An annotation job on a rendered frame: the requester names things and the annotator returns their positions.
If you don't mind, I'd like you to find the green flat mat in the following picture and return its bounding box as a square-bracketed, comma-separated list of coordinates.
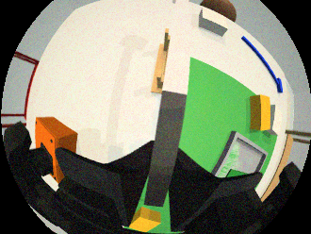
[134, 57, 277, 234]

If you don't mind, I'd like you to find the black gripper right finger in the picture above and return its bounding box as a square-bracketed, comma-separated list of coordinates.
[168, 147, 263, 232]

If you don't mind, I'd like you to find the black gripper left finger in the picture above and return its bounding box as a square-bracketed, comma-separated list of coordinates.
[56, 140, 155, 227]

